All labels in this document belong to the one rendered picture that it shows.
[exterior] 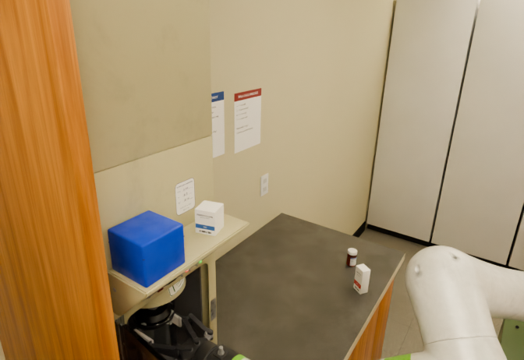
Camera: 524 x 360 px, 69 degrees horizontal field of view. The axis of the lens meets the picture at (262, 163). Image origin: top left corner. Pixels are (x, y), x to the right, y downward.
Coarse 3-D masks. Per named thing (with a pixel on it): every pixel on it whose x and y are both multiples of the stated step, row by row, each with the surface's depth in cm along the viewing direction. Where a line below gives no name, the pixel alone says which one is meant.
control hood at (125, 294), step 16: (192, 224) 91; (224, 224) 91; (240, 224) 91; (192, 240) 84; (208, 240) 85; (224, 240) 85; (192, 256) 78; (112, 272) 73; (176, 272) 74; (112, 288) 74; (128, 288) 70; (144, 288) 69; (160, 288) 76; (112, 304) 76; (128, 304) 72
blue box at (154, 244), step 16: (128, 224) 72; (144, 224) 72; (160, 224) 73; (176, 224) 73; (112, 240) 71; (128, 240) 68; (144, 240) 67; (160, 240) 69; (176, 240) 73; (112, 256) 72; (128, 256) 69; (144, 256) 67; (160, 256) 70; (176, 256) 74; (128, 272) 71; (144, 272) 68; (160, 272) 71
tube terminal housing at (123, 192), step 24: (192, 144) 86; (120, 168) 71; (144, 168) 76; (168, 168) 82; (192, 168) 88; (120, 192) 73; (144, 192) 78; (168, 192) 83; (120, 216) 74; (168, 216) 85; (192, 216) 92; (216, 312) 110; (216, 336) 113
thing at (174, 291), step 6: (180, 282) 98; (168, 288) 94; (174, 288) 95; (180, 288) 97; (162, 294) 93; (168, 294) 94; (174, 294) 95; (156, 300) 92; (162, 300) 93; (168, 300) 93; (144, 306) 91; (150, 306) 91; (156, 306) 92
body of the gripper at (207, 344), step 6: (186, 342) 96; (192, 342) 96; (204, 342) 93; (210, 342) 93; (198, 348) 91; (204, 348) 91; (210, 348) 91; (180, 354) 94; (186, 354) 93; (192, 354) 93; (198, 354) 90; (204, 354) 90
